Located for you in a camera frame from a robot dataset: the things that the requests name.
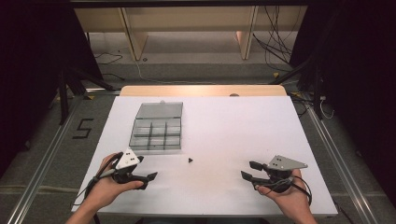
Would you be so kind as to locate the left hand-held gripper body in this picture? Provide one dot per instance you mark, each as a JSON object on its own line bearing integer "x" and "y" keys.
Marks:
{"x": 127, "y": 160}

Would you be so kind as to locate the aluminium floor rail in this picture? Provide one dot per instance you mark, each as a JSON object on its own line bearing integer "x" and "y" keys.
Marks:
{"x": 342, "y": 161}
{"x": 43, "y": 168}

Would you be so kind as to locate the person's left hand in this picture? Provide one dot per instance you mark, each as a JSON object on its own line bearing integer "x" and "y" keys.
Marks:
{"x": 107, "y": 189}

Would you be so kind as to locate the light wooden shelf unit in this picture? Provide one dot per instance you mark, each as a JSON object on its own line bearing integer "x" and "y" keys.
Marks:
{"x": 186, "y": 18}

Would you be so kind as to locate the person's right hand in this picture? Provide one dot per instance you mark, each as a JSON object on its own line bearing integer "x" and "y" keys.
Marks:
{"x": 288, "y": 199}

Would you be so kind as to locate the clear plastic compartment box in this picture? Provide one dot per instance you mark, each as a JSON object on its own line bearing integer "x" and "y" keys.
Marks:
{"x": 157, "y": 130}

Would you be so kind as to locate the grey round table grommet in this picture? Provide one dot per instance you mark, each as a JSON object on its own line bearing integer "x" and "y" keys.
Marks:
{"x": 234, "y": 95}

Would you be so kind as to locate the black metal stand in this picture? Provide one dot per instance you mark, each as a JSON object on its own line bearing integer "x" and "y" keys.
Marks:
{"x": 63, "y": 99}
{"x": 316, "y": 87}

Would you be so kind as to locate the dark curtain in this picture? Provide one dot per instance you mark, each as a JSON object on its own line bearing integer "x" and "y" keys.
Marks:
{"x": 31, "y": 77}
{"x": 364, "y": 93}

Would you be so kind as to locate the white table cover board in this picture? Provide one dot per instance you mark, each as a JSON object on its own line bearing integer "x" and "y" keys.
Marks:
{"x": 236, "y": 133}

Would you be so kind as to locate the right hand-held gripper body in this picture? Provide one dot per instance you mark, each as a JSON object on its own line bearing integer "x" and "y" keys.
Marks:
{"x": 281, "y": 174}

